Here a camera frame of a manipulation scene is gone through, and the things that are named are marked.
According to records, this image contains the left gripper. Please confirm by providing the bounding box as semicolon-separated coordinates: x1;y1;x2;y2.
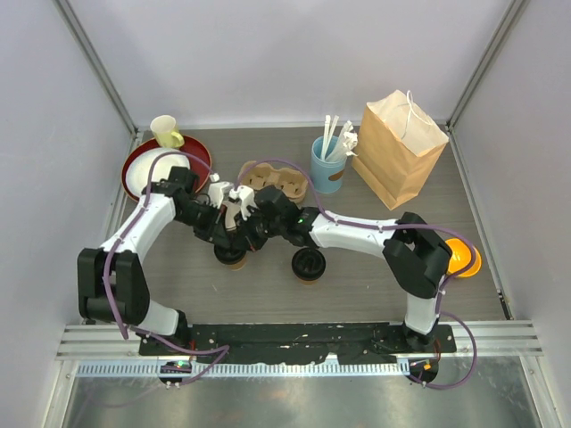
175;201;230;248

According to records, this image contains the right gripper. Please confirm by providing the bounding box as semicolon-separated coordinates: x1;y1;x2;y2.
234;206;285;254

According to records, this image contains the black lid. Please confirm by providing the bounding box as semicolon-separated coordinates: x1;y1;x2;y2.
213;245;246;266
291;248;327;282

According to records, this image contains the paper cup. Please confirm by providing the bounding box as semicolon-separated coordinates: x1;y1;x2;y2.
298;278;318;285
227;259;246;271

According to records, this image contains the brown paper bag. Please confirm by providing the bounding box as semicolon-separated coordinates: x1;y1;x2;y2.
352;90;449;210

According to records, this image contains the stack of paper cups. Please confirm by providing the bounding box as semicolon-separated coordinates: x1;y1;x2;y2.
224;202;241;232

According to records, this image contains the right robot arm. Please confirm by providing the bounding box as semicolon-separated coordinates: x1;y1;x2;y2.
228;185;451;352

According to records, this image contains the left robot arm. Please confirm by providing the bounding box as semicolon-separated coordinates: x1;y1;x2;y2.
77;167;233;356

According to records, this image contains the cardboard cup carrier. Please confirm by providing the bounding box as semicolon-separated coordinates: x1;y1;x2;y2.
238;160;309;203

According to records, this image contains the red round tray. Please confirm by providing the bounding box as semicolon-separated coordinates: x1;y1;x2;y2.
121;136;211;202

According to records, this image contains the blue straw holder cup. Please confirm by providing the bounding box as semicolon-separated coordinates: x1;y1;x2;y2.
310;136;347;194

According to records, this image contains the white paper plate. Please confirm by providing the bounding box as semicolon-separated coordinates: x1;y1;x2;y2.
125;148;190;200

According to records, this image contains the yellow mug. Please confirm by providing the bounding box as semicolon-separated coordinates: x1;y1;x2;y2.
150;115;185;149

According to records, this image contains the orange bowl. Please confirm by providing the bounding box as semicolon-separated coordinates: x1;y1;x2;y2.
445;238;482;278

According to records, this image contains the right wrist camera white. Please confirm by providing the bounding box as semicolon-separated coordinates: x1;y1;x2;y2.
228;185;257;220

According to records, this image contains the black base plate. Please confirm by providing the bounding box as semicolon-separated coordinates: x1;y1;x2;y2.
165;323;457;366

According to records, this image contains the aluminium front rail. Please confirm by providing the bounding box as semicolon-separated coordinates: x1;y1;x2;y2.
56;321;543;382

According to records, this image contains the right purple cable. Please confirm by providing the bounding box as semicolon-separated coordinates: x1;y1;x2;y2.
234;159;478;393

